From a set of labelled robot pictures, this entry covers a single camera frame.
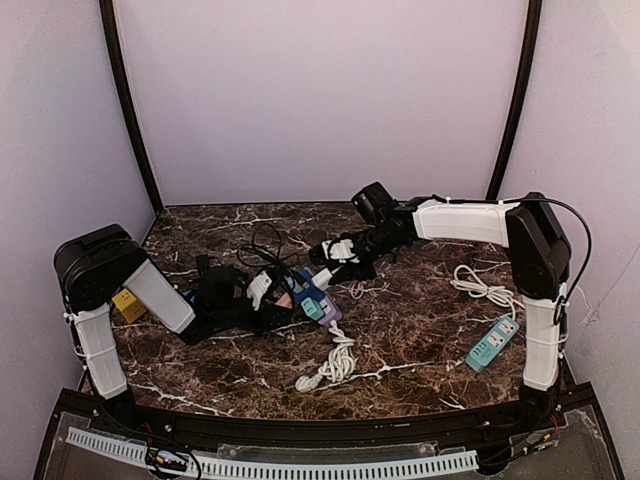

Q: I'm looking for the pink charger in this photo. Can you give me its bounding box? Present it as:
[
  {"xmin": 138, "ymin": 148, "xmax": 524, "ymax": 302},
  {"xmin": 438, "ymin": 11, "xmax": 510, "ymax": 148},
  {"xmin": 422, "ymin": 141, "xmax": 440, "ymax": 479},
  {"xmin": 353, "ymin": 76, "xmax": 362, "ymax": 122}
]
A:
[{"xmin": 275, "ymin": 294, "xmax": 295, "ymax": 309}]

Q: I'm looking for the black usb cable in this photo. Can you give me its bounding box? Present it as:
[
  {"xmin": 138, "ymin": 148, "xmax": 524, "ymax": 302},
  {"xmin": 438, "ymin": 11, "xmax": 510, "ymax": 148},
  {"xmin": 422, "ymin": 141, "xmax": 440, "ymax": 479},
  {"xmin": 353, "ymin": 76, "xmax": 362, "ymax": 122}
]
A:
[{"xmin": 236, "ymin": 223, "xmax": 301, "ymax": 291}]

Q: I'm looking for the white charger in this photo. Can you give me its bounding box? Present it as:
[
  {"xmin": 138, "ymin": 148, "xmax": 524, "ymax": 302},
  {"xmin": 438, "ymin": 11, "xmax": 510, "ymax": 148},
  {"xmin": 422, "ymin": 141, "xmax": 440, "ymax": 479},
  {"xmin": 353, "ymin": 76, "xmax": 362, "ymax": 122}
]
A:
[{"xmin": 312, "ymin": 268, "xmax": 333, "ymax": 291}]

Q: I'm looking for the light blue charger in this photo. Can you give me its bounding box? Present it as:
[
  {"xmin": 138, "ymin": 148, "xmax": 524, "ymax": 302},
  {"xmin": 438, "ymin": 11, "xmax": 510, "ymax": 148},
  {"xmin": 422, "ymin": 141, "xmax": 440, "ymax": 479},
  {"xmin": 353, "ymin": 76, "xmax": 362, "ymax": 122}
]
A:
[{"xmin": 298, "ymin": 267, "xmax": 314, "ymax": 285}]

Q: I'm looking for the dark blue cube socket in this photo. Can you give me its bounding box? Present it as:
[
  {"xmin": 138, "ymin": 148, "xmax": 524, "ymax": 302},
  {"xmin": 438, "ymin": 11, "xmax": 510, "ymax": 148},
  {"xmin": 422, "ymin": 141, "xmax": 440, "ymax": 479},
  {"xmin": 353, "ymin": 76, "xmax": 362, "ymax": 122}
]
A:
[{"xmin": 292, "ymin": 280, "xmax": 324, "ymax": 308}]

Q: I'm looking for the teal charger plug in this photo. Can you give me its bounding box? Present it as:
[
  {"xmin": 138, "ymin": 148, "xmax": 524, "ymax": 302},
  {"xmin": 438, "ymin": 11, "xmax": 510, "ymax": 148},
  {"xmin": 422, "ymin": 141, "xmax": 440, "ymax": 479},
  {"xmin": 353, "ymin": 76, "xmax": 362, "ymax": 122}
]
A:
[{"xmin": 300, "ymin": 297, "xmax": 324, "ymax": 321}]

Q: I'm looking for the purple power strip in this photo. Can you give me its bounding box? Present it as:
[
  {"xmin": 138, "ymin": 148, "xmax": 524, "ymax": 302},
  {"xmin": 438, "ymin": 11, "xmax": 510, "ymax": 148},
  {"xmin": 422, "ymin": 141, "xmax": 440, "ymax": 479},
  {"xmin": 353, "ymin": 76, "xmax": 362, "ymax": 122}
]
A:
[{"xmin": 294, "ymin": 289, "xmax": 357, "ymax": 393}]

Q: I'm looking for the yellow cube socket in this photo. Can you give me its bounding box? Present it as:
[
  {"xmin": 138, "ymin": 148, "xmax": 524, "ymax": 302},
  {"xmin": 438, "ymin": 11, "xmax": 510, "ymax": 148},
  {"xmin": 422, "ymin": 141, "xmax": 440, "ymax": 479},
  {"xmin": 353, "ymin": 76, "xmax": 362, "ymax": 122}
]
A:
[{"xmin": 112, "ymin": 288, "xmax": 147, "ymax": 324}]

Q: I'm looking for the teal power strip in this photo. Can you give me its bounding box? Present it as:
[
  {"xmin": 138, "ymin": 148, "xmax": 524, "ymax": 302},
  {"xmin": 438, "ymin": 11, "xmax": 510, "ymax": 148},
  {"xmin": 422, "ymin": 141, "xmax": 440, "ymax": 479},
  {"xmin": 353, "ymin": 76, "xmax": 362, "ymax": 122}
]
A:
[{"xmin": 451, "ymin": 264, "xmax": 521, "ymax": 373}]

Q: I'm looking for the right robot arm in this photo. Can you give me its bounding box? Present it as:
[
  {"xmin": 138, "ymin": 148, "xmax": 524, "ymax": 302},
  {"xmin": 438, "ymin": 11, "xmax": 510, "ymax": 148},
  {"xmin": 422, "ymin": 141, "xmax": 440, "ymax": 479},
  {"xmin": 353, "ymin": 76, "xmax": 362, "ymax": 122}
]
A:
[{"xmin": 309, "ymin": 183, "xmax": 585, "ymax": 392}]

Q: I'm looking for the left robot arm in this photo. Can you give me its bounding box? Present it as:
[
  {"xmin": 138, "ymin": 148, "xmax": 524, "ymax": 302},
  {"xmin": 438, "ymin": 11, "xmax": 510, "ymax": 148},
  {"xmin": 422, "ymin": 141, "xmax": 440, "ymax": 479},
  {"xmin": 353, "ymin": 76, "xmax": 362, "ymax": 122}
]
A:
[{"xmin": 54, "ymin": 224, "xmax": 297, "ymax": 400}]

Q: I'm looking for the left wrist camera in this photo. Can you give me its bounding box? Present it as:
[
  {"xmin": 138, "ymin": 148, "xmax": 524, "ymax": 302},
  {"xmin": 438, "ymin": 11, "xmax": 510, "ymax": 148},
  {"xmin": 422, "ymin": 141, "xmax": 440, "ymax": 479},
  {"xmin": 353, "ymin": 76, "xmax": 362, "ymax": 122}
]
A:
[{"xmin": 195, "ymin": 266, "xmax": 247, "ymax": 309}]

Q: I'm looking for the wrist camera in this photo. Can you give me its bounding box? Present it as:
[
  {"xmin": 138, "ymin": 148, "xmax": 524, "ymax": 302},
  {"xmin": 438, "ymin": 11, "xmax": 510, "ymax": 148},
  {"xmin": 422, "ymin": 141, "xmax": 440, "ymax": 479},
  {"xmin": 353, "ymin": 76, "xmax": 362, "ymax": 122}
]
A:
[
  {"xmin": 351, "ymin": 181, "xmax": 399, "ymax": 225},
  {"xmin": 195, "ymin": 266, "xmax": 247, "ymax": 309}
]

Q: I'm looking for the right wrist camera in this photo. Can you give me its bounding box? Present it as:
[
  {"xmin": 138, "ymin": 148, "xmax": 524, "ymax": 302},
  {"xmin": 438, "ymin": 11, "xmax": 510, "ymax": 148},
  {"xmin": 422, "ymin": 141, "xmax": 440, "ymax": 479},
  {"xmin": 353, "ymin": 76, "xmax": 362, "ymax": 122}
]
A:
[{"xmin": 351, "ymin": 181, "xmax": 399, "ymax": 225}]

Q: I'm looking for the black charger with cable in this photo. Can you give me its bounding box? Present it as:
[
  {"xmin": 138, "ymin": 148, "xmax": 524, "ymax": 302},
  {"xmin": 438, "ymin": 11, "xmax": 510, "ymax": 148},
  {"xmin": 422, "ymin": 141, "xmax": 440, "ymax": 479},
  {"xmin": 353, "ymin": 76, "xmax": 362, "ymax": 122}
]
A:
[{"xmin": 195, "ymin": 254, "xmax": 212, "ymax": 275}]

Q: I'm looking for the white slotted cable duct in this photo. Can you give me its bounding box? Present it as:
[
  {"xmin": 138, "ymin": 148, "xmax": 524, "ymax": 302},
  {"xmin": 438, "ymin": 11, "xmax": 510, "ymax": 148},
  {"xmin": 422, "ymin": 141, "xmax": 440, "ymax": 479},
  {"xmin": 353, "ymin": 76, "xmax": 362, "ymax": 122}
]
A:
[{"xmin": 65, "ymin": 427, "xmax": 479, "ymax": 479}]

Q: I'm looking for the left black frame post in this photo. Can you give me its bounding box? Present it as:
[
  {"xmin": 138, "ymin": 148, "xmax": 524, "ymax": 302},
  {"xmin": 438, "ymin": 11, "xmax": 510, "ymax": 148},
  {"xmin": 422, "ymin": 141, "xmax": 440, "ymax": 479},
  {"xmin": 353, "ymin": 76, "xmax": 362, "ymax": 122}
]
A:
[{"xmin": 98, "ymin": 0, "xmax": 165, "ymax": 216}]

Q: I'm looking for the black frame post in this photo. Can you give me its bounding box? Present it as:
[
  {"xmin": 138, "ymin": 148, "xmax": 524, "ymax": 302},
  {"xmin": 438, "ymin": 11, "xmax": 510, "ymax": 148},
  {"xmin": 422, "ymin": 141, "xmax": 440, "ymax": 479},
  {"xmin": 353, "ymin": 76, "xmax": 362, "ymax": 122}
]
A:
[
  {"xmin": 98, "ymin": 0, "xmax": 165, "ymax": 216},
  {"xmin": 485, "ymin": 0, "xmax": 543, "ymax": 200}
]

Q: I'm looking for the right black frame post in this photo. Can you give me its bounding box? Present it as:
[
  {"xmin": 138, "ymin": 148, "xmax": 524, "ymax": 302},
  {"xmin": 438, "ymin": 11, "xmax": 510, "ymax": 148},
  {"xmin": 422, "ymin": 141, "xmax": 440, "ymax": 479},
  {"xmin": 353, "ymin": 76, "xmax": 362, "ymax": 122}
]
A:
[{"xmin": 485, "ymin": 0, "xmax": 543, "ymax": 200}]

